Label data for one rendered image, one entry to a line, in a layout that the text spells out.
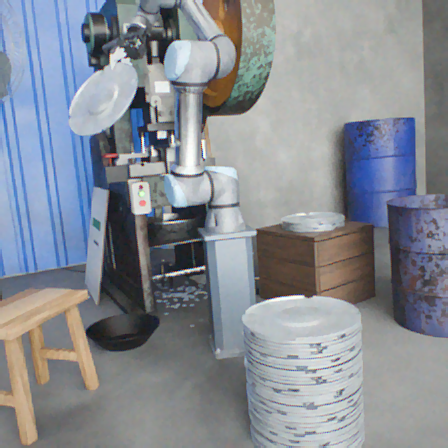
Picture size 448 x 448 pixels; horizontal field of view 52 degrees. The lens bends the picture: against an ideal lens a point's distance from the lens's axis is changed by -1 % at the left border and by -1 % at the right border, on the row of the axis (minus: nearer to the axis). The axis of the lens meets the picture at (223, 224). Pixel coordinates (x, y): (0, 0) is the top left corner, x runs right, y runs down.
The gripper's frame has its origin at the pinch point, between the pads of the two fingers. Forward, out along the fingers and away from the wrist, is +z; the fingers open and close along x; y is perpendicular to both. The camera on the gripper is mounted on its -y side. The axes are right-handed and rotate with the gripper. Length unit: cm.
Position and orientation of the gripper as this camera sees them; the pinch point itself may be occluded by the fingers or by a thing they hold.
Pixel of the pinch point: (112, 69)
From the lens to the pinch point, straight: 171.4
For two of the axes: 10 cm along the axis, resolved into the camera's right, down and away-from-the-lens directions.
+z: -2.4, 8.2, -5.2
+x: 3.6, 5.7, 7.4
